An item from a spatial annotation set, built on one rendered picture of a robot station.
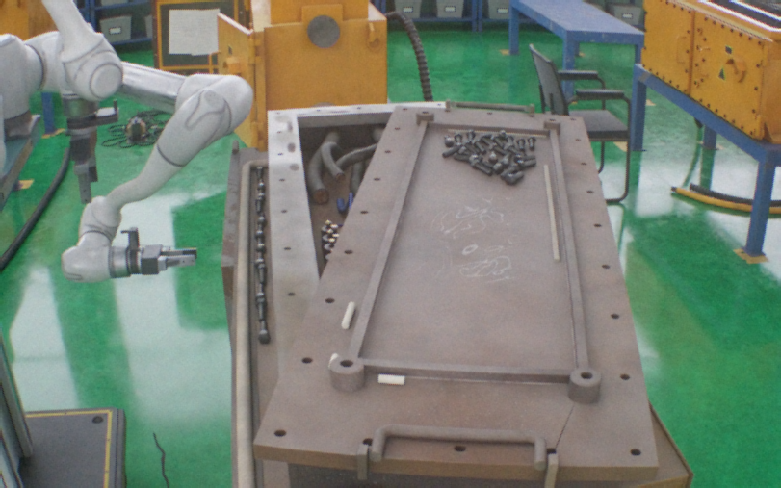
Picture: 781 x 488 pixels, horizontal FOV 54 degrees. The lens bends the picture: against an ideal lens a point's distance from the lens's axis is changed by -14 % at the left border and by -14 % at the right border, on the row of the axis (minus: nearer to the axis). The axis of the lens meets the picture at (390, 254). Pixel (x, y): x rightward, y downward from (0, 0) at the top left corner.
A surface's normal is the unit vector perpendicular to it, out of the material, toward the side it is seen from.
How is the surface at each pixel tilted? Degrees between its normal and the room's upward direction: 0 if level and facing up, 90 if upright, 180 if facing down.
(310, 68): 90
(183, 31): 90
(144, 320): 0
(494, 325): 0
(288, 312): 0
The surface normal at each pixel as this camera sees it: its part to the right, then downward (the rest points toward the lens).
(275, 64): 0.18, 0.44
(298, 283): 0.00, -0.90
